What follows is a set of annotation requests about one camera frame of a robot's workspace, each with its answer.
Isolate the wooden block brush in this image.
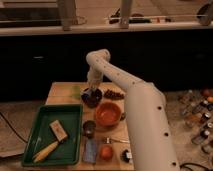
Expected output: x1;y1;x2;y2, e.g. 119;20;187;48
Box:
50;120;68;142

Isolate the orange fruit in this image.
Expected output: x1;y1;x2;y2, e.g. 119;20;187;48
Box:
99;145;113;160

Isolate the small metal cup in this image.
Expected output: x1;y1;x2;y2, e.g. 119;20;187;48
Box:
83;120;96;138

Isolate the green chili pepper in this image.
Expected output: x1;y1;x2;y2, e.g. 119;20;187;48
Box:
120;113;126;121

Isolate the silver fork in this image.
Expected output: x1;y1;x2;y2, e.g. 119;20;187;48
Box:
102;137;130;144

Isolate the bunch of dark grapes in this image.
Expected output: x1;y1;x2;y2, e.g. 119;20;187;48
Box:
104;90;124;100

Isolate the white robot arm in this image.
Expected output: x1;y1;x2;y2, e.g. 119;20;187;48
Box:
86;49;180;171

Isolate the orange bowl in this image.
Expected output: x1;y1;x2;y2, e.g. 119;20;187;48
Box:
94;102;122;127

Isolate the yellow corn cob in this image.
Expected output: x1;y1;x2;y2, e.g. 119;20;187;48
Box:
33;141;59;163

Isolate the green plastic tray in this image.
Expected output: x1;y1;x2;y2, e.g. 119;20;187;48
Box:
22;104;83;167

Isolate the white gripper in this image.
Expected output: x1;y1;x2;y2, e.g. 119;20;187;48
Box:
87;68;103;90

